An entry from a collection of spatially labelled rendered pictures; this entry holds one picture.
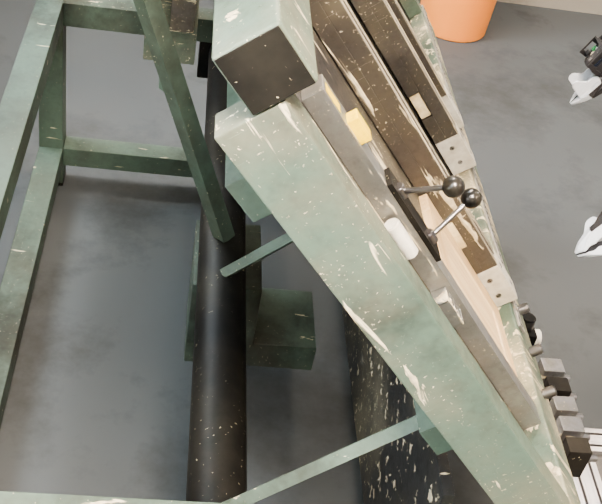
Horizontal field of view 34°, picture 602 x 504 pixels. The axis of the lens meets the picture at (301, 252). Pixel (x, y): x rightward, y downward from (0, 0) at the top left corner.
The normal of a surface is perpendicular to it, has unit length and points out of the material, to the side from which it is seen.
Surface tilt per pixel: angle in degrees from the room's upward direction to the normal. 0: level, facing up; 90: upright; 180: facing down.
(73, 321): 0
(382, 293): 90
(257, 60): 90
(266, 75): 90
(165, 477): 0
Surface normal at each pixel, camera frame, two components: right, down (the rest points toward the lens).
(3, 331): 0.15, -0.76
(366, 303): 0.04, 0.65
